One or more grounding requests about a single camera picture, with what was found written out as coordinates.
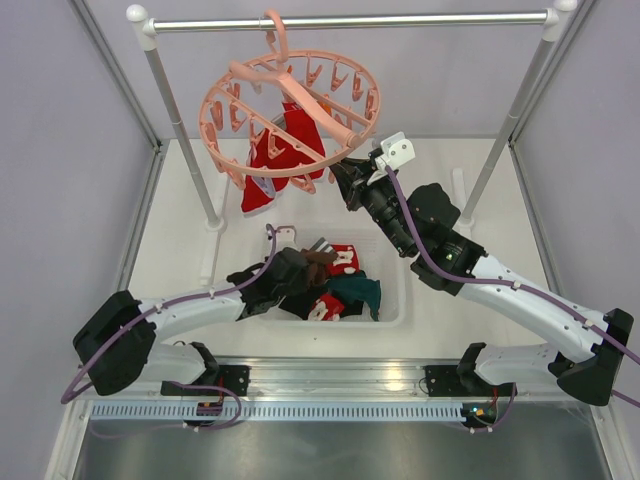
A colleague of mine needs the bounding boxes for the purple cable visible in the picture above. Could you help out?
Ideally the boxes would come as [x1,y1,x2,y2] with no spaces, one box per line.
[59,223,299,405]
[387,167,640,407]

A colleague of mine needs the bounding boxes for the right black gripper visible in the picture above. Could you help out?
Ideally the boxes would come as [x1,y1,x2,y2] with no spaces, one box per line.
[330,155,414,256]

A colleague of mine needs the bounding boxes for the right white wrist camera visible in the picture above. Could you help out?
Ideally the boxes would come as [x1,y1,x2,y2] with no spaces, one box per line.
[376,132,416,173]

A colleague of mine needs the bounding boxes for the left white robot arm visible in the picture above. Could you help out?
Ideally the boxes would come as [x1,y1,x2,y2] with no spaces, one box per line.
[72,247,313,396]

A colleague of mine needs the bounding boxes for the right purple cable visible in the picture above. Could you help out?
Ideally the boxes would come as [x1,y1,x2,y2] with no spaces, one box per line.
[387,167,640,407]

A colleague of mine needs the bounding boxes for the white slotted cable duct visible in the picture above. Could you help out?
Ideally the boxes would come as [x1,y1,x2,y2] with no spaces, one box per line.
[90,400,466,422]

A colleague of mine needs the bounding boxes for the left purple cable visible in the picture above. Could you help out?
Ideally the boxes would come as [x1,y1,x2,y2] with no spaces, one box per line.
[59,223,299,405]

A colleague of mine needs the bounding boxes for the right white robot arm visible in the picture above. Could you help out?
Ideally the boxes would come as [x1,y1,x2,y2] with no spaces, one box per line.
[330,158,639,406]

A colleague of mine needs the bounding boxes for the pink round clip hanger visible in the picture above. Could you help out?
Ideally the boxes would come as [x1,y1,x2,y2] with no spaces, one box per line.
[198,10,381,196]

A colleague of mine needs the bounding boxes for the red santa sock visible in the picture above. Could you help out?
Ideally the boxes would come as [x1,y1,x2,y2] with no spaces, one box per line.
[307,293,345,322]
[327,244,360,276]

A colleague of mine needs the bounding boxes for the black sock white stripes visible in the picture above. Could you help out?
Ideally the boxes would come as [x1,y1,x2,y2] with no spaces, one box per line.
[279,295,363,320]

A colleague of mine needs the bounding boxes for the brown striped sock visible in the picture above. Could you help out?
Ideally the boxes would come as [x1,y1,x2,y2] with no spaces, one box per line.
[301,237,338,287]

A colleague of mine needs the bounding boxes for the metal base rail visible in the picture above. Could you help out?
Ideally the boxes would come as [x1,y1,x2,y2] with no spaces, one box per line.
[218,356,458,401]

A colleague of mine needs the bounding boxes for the red sock white letters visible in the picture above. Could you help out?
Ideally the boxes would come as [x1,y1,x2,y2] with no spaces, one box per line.
[241,102,325,215]

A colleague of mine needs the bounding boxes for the metal drying rack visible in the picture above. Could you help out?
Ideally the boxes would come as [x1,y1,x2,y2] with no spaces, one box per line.
[126,1,578,222]

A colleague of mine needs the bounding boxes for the white perforated basket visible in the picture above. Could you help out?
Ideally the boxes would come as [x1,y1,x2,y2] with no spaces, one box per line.
[254,223,407,329]

